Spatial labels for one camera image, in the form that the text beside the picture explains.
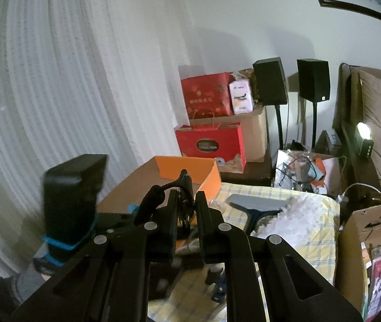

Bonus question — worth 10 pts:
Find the yellow plaid tablecloth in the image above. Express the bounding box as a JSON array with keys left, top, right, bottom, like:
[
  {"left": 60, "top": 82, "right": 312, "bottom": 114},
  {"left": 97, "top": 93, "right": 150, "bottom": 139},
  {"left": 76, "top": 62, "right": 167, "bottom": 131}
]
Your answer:
[{"left": 148, "top": 183, "right": 339, "bottom": 321}]

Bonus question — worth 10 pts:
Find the left black speaker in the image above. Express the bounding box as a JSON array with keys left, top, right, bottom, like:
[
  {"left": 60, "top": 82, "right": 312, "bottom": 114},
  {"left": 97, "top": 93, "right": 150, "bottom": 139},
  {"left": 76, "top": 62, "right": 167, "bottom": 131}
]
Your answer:
[{"left": 252, "top": 57, "right": 288, "bottom": 106}]

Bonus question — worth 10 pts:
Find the bright portable lamp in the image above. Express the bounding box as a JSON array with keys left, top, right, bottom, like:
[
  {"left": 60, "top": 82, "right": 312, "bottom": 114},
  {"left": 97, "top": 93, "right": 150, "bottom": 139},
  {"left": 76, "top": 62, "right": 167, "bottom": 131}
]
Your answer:
[{"left": 355, "top": 122, "right": 374, "bottom": 159}]

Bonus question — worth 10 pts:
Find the red gift bag lower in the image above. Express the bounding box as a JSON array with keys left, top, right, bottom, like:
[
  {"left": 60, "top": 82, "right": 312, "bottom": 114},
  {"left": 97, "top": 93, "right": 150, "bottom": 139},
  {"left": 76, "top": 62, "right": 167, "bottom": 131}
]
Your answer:
[{"left": 175, "top": 123, "right": 246, "bottom": 174}]

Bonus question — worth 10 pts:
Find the small black clip stand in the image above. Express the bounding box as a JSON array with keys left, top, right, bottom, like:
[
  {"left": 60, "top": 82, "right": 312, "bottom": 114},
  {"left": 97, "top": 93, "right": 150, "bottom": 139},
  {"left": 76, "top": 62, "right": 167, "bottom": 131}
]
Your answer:
[{"left": 161, "top": 169, "right": 195, "bottom": 241}]

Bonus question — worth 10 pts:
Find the brown cardboard box background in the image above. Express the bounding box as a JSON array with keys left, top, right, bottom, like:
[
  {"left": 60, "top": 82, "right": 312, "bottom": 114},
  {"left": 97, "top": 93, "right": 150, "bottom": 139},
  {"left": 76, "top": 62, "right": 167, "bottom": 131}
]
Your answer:
[{"left": 190, "top": 106, "right": 267, "bottom": 162}]

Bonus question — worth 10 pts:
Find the black speaker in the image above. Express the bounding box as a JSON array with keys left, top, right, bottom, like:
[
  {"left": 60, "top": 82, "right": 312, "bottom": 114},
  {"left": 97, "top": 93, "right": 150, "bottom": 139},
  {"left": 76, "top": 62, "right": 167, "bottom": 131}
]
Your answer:
[
  {"left": 252, "top": 57, "right": 288, "bottom": 106},
  {"left": 297, "top": 59, "right": 331, "bottom": 103}
]

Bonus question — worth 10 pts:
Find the orange cardboard fruit box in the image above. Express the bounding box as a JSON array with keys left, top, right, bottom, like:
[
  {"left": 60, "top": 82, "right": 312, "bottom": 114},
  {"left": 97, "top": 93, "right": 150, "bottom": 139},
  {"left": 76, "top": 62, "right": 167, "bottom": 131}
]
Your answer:
[{"left": 96, "top": 155, "right": 223, "bottom": 228}]

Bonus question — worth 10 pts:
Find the grey black window squeegee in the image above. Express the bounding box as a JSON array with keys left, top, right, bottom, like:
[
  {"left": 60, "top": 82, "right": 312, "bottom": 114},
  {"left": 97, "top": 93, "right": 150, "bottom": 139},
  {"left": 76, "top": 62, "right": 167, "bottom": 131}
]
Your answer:
[{"left": 226, "top": 194, "right": 288, "bottom": 236}]

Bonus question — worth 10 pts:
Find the person left hand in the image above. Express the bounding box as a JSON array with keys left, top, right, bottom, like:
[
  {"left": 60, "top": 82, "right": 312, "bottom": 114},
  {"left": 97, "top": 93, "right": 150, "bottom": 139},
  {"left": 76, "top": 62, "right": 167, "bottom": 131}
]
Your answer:
[{"left": 32, "top": 243, "right": 60, "bottom": 281}]

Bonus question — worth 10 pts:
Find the open cardboard box right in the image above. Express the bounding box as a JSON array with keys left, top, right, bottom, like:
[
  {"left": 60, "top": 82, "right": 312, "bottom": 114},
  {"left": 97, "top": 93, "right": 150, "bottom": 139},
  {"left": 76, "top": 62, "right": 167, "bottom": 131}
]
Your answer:
[{"left": 335, "top": 205, "right": 381, "bottom": 321}]

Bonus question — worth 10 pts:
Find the white fluffy duster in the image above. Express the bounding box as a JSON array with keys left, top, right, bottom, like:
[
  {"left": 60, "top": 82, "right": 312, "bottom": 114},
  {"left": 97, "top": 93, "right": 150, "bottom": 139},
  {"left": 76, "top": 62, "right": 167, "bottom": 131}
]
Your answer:
[{"left": 251, "top": 193, "right": 339, "bottom": 249}]

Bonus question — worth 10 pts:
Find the bag of cables clutter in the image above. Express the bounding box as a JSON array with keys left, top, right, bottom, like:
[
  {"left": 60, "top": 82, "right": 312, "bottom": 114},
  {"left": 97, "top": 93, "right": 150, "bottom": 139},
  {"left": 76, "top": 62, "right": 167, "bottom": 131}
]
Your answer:
[{"left": 273, "top": 150, "right": 343, "bottom": 196}]

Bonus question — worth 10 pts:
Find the teal silicone funnel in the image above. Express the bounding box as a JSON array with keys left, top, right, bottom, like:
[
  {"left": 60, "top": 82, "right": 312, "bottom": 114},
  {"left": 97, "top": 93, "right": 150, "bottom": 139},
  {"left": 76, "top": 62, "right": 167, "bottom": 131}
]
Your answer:
[{"left": 127, "top": 204, "right": 139, "bottom": 214}]

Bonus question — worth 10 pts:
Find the grey sleeve forearm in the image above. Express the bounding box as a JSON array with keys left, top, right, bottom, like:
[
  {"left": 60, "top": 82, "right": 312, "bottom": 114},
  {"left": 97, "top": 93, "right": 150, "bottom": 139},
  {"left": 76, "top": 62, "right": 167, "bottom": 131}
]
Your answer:
[{"left": 0, "top": 265, "right": 50, "bottom": 321}]

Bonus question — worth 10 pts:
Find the pink packaged item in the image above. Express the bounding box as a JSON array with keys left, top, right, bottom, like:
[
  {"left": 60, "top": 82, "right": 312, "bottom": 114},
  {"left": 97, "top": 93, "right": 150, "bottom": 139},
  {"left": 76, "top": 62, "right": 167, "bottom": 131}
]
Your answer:
[{"left": 365, "top": 246, "right": 381, "bottom": 321}]

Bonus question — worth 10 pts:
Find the white curtain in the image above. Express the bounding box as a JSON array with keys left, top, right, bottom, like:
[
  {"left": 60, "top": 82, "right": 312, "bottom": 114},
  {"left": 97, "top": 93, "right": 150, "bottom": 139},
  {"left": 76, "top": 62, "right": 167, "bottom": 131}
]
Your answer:
[{"left": 0, "top": 0, "right": 195, "bottom": 277}]

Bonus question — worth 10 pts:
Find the pink white tissue pack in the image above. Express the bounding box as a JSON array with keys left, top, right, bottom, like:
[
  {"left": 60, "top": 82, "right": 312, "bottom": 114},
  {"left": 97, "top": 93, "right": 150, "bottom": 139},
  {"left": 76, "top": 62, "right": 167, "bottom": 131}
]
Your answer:
[{"left": 229, "top": 79, "right": 254, "bottom": 115}]

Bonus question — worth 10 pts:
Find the right black speaker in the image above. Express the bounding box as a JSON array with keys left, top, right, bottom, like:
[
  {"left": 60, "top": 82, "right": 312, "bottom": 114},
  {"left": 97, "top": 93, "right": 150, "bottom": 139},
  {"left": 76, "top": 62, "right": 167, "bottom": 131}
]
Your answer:
[{"left": 297, "top": 59, "right": 331, "bottom": 103}]

